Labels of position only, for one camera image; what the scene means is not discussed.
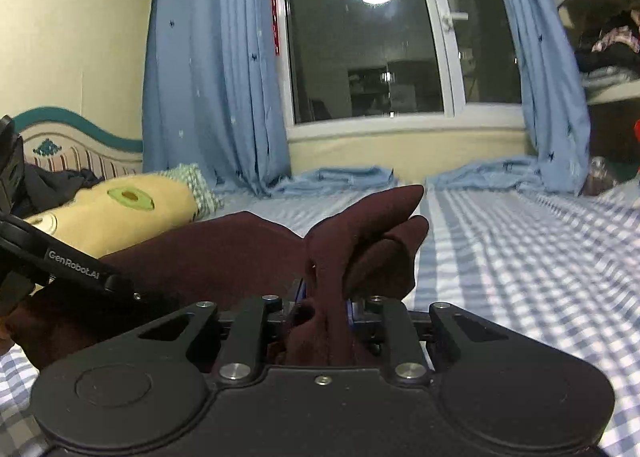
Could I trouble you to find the blue checkered bed sheet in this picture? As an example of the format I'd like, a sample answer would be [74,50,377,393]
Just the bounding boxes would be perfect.
[0,180,640,457]

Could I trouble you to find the white wall shelving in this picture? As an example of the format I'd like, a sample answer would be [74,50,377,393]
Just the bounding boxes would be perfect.
[529,0,640,106]

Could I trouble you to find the left blue star curtain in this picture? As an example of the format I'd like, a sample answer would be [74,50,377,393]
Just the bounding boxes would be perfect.
[142,0,399,198]

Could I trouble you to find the right blue star curtain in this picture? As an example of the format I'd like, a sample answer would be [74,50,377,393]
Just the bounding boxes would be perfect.
[430,0,590,195]

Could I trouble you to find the white framed window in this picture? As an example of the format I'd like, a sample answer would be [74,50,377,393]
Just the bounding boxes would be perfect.
[272,0,524,142]

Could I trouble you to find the dark folded clothes on shelf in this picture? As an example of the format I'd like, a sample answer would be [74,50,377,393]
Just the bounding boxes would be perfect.
[575,8,639,73]

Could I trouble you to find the dark navy clothes pile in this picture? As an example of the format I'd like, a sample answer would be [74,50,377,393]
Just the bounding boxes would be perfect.
[11,164,104,218]

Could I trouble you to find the maroon printed sweater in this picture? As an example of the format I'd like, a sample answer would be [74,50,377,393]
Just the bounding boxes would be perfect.
[1,185,428,368]

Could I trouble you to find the green checkered pillow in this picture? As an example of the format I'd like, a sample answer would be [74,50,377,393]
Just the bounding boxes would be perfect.
[158,163,224,221]

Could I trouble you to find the blue star curtain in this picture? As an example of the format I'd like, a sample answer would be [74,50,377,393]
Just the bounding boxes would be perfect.
[430,0,590,195]
[142,0,399,198]

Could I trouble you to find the teal white headboard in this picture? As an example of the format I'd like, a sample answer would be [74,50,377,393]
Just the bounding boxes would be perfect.
[13,107,142,180]

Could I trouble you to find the yellow avocado print quilt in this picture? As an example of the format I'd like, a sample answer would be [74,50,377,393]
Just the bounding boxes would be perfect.
[26,174,198,259]

